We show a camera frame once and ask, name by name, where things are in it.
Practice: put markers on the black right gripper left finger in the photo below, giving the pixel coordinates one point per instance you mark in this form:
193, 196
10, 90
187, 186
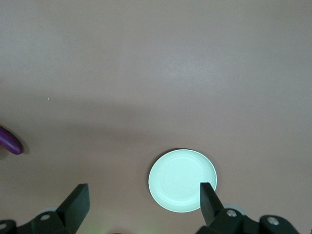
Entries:
73, 209

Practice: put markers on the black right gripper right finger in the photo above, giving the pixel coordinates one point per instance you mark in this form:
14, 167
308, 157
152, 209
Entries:
212, 209

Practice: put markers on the long purple eggplant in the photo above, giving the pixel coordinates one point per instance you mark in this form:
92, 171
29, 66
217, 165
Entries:
9, 142

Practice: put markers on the light green round plate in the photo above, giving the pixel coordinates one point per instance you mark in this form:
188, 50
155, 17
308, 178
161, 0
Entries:
178, 178

